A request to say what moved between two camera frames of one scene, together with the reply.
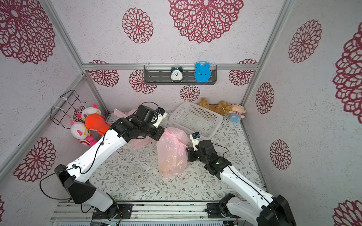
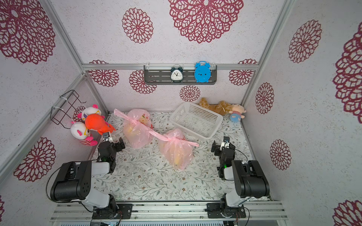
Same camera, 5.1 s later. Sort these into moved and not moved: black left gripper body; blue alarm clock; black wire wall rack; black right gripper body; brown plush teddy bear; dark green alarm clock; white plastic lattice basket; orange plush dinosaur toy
Moved: black left gripper body; black right gripper body
Not moved: brown plush teddy bear; blue alarm clock; orange plush dinosaur toy; white plastic lattice basket; black wire wall rack; dark green alarm clock
